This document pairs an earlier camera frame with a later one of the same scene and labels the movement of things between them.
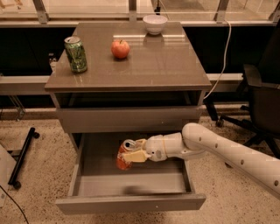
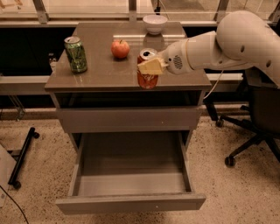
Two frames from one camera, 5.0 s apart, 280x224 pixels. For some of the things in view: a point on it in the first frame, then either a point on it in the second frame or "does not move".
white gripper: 155,148 -> 172,59
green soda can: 76,53 does not move
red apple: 120,49 does not move
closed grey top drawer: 126,120 does not move
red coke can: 126,146 -> 147,81
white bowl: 155,23 does not move
